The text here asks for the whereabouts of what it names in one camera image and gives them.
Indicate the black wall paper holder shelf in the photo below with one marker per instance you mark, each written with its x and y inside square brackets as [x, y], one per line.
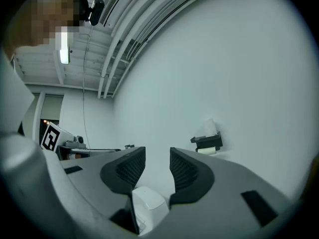
[208, 141]

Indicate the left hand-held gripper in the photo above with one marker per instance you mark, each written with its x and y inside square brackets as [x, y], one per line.
[51, 138]

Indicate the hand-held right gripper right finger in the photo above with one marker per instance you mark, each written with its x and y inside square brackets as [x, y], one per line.
[189, 180]

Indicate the small black wall bracket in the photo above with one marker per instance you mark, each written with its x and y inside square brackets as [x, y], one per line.
[129, 146]

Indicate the long ceiling lamp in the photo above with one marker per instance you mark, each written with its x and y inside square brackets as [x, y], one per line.
[64, 51]

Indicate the black head-worn camera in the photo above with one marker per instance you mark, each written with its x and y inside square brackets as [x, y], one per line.
[96, 11]

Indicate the person's head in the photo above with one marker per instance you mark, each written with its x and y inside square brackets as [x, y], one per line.
[49, 14]

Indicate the white ceiling pipe bundle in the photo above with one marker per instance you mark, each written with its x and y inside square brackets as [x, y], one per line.
[111, 58]

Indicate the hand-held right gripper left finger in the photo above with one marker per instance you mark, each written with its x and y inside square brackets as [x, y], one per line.
[124, 173]

